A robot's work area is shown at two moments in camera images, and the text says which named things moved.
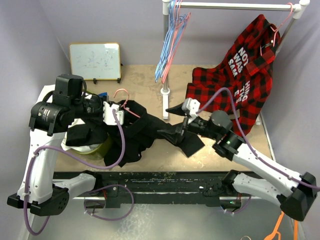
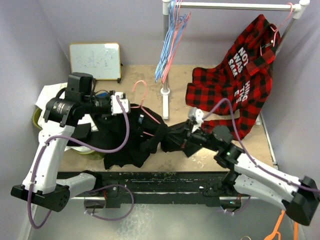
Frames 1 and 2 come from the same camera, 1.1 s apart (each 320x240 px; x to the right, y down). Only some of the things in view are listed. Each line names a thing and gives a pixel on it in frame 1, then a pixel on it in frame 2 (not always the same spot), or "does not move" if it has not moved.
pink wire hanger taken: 127,99 to 141,105
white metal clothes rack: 298,9 does not move
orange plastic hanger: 271,236 does not move
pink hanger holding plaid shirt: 276,30 does not move
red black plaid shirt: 243,85 does not move
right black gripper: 172,134 to 189,136
